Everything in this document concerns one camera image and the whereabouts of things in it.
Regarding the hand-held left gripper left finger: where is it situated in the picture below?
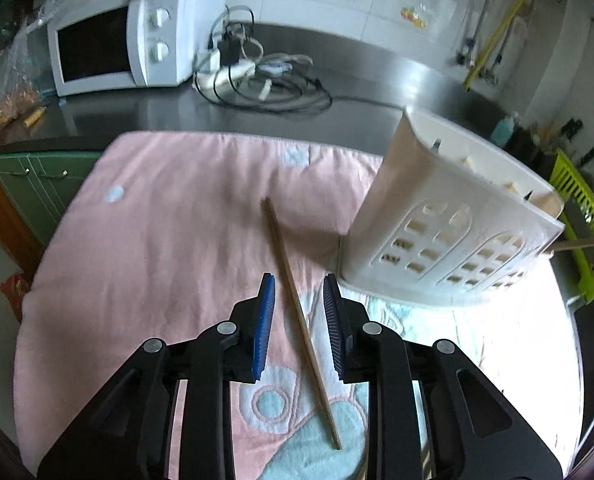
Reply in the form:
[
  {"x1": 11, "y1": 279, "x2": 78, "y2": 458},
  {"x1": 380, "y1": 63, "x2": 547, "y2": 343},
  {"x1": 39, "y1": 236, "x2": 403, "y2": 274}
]
[{"x1": 37, "y1": 274, "x2": 276, "y2": 480}]

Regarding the white plastic utensil holder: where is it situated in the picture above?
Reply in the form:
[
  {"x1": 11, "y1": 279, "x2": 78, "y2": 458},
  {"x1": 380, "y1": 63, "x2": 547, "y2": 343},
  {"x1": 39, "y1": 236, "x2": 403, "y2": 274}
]
[{"x1": 338, "y1": 106, "x2": 566, "y2": 309}]

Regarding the pink towel with blue pattern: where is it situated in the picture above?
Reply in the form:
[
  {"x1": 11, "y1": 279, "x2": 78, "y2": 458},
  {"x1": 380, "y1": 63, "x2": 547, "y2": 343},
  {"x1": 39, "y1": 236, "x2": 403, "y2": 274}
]
[{"x1": 13, "y1": 131, "x2": 585, "y2": 480}]

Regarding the grey flexible hose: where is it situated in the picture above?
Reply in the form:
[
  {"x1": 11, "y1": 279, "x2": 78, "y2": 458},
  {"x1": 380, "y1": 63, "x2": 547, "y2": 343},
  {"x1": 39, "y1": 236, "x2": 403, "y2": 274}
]
[{"x1": 458, "y1": 0, "x2": 494, "y2": 67}]

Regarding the white cable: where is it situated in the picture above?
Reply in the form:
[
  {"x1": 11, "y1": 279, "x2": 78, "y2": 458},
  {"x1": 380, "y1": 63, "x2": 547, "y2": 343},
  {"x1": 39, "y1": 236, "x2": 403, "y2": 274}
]
[{"x1": 247, "y1": 52, "x2": 315, "y2": 103}]

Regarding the white microwave oven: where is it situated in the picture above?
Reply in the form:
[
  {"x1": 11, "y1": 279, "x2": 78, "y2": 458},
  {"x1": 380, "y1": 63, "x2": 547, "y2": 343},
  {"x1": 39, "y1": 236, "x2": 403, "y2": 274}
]
[{"x1": 46, "y1": 0, "x2": 228, "y2": 97}]

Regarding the white power strip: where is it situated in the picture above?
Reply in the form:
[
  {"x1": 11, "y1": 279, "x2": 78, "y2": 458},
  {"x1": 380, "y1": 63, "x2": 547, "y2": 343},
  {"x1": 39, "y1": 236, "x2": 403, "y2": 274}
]
[{"x1": 193, "y1": 59, "x2": 256, "y2": 95}]

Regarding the blue soap bottle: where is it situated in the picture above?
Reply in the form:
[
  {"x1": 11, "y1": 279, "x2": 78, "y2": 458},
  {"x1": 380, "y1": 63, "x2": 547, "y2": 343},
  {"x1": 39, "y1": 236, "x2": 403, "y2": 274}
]
[{"x1": 492, "y1": 112, "x2": 521, "y2": 149}]

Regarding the black power adapter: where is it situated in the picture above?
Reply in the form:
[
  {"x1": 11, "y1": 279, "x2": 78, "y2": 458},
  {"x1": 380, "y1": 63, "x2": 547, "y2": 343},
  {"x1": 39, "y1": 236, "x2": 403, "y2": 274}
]
[{"x1": 219, "y1": 35, "x2": 242, "y2": 63}]

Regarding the green dish rack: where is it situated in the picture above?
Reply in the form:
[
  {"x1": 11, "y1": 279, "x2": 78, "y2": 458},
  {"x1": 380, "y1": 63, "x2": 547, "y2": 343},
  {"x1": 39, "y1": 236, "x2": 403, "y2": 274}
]
[{"x1": 549, "y1": 150, "x2": 594, "y2": 301}]

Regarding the green lower cabinet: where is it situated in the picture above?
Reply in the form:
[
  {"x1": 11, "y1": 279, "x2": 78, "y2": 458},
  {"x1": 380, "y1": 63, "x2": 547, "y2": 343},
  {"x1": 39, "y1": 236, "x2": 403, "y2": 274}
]
[{"x1": 0, "y1": 150, "x2": 105, "y2": 246}]

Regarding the red packet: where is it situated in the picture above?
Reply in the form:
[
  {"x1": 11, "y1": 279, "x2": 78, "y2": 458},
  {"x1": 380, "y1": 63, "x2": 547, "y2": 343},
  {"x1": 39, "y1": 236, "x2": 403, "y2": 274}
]
[{"x1": 0, "y1": 274, "x2": 31, "y2": 322}]

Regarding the yellow pipe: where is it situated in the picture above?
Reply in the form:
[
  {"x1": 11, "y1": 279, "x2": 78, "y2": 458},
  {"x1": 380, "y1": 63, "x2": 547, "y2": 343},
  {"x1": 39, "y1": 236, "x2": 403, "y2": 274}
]
[{"x1": 464, "y1": 0, "x2": 531, "y2": 92}]

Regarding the black cable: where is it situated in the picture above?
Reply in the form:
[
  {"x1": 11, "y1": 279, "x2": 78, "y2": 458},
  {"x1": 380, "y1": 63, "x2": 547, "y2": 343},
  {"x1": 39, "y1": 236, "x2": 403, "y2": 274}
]
[{"x1": 209, "y1": 72, "x2": 410, "y2": 113}]

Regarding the wooden chopstick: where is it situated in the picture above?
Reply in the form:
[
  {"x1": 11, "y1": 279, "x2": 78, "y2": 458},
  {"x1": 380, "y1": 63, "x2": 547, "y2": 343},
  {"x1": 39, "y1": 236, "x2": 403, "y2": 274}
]
[
  {"x1": 552, "y1": 234, "x2": 594, "y2": 254},
  {"x1": 261, "y1": 198, "x2": 342, "y2": 451}
]

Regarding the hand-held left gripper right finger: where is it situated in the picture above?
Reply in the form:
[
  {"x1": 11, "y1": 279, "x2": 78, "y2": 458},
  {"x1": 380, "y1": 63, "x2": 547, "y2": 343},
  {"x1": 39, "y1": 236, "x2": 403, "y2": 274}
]
[{"x1": 323, "y1": 274, "x2": 562, "y2": 480}]

